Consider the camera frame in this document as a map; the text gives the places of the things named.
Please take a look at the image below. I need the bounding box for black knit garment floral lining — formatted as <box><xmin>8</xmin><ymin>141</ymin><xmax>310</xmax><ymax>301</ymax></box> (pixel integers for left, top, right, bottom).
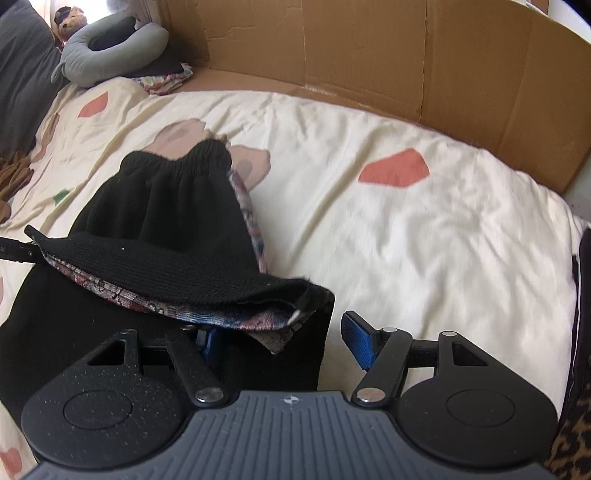
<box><xmin>1</xmin><ymin>140</ymin><xmax>335</xmax><ymax>418</ymax></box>

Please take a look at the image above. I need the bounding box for brown cloth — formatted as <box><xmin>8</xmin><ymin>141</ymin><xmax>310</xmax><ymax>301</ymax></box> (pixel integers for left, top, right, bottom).
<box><xmin>0</xmin><ymin>152</ymin><xmax>33</xmax><ymax>223</ymax></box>

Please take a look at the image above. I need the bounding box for leopard print garment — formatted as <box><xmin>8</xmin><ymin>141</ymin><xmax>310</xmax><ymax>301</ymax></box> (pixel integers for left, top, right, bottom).
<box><xmin>545</xmin><ymin>229</ymin><xmax>591</xmax><ymax>479</ymax></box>

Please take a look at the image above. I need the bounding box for cream bear print bedsheet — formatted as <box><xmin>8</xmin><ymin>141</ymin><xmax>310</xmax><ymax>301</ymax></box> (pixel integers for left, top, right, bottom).
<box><xmin>1</xmin><ymin>78</ymin><xmax>589</xmax><ymax>479</ymax></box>

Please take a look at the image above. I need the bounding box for grey neck pillow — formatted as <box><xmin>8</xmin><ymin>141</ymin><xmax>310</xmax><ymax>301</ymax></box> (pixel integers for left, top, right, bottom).
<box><xmin>50</xmin><ymin>11</ymin><xmax>169</xmax><ymax>88</ymax></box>

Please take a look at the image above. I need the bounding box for dark grey pillow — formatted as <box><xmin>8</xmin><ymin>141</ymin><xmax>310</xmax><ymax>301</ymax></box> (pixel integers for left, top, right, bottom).
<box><xmin>0</xmin><ymin>1</ymin><xmax>63</xmax><ymax>158</ymax></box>

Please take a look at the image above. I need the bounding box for floral cloth under pillow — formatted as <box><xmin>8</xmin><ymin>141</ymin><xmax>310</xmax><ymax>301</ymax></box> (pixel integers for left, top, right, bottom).
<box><xmin>133</xmin><ymin>63</ymin><xmax>193</xmax><ymax>96</ymax></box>

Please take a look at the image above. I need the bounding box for small plush toy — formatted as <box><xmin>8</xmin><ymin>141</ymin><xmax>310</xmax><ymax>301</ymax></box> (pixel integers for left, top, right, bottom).
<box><xmin>53</xmin><ymin>6</ymin><xmax>87</xmax><ymax>42</ymax></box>

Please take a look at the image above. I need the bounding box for brown cardboard sheet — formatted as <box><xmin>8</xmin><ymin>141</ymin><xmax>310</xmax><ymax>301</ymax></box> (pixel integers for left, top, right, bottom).
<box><xmin>158</xmin><ymin>1</ymin><xmax>590</xmax><ymax>193</ymax></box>

